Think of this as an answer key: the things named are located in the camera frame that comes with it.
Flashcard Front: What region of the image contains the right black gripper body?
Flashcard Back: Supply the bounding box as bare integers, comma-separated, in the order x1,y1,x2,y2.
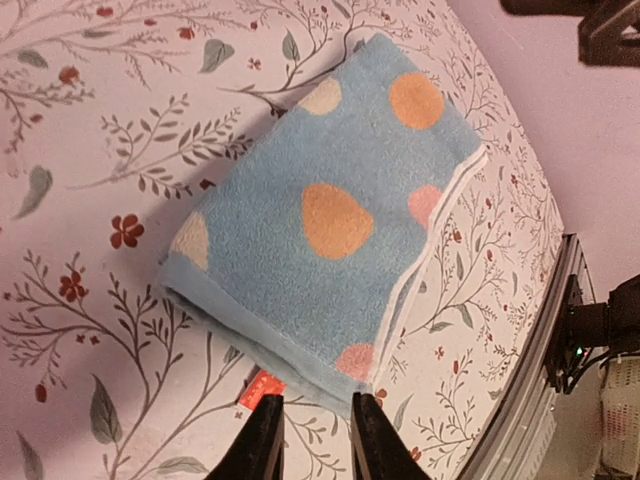
500,0,639,68

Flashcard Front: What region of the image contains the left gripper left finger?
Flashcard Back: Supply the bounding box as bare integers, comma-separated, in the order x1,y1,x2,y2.
205,394,284,480

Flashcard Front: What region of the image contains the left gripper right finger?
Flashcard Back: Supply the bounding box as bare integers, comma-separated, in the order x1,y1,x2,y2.
351,393,430,480

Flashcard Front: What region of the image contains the blue patterned towel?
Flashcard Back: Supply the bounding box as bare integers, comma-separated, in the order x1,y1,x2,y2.
159,34,487,415

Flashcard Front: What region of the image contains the floral table mat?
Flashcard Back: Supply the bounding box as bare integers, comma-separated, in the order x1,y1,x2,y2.
1,1,563,479

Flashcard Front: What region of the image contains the front aluminium rail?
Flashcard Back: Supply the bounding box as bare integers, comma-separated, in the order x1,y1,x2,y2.
456,234,594,480

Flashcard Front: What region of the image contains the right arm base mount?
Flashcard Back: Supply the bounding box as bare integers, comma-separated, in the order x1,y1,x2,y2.
544,274,639,395

